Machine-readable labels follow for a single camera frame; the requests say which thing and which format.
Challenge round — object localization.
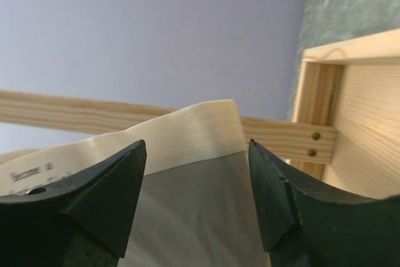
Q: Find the wooden hanging rack frame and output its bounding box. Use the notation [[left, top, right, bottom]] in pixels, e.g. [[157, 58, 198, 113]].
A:
[[1, 30, 399, 198]]

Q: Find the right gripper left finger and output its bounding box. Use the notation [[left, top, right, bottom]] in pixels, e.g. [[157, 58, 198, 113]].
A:
[[1, 140, 146, 266]]

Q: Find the taupe underwear beige waistband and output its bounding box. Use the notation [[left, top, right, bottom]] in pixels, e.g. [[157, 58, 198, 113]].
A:
[[1, 100, 267, 266]]

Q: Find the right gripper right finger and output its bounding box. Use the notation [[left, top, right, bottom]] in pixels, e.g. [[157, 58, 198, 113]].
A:
[[248, 141, 399, 266]]

